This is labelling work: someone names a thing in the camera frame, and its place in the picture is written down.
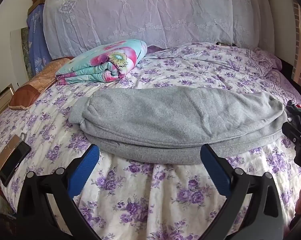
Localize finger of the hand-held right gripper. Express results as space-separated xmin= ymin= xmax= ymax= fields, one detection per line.
xmin=282 ymin=121 xmax=301 ymax=146

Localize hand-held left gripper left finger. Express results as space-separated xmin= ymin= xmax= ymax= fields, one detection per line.
xmin=16 ymin=144 xmax=100 ymax=240

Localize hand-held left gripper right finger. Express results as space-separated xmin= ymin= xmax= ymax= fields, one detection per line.
xmin=200 ymin=144 xmax=291 ymax=240

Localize grey pants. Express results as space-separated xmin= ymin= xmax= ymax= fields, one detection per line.
xmin=68 ymin=86 xmax=288 ymax=165

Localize navy garment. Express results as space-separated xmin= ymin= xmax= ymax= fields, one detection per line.
xmin=286 ymin=100 xmax=301 ymax=121

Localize purple floral bedsheet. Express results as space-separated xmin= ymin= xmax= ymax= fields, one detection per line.
xmin=0 ymin=42 xmax=301 ymax=240

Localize black smartphone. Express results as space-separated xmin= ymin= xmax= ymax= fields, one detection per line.
xmin=0 ymin=141 xmax=32 ymax=187

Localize purple floral pillow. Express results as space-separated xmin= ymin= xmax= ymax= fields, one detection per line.
xmin=245 ymin=49 xmax=283 ymax=77

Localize gold rectangular case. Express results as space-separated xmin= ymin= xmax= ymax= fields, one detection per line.
xmin=0 ymin=135 xmax=23 ymax=172

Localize plaid curtain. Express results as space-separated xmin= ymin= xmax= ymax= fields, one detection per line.
xmin=290 ymin=0 xmax=301 ymax=90

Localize brown pillow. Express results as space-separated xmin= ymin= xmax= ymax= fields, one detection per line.
xmin=9 ymin=57 xmax=74 ymax=110

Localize folded floral teal quilt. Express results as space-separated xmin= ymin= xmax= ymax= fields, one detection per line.
xmin=55 ymin=39 xmax=148 ymax=85

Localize blue patterned cloth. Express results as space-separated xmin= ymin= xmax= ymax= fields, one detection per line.
xmin=27 ymin=4 xmax=52 ymax=77

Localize white lace cover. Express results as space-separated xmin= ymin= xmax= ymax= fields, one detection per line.
xmin=43 ymin=0 xmax=276 ymax=58

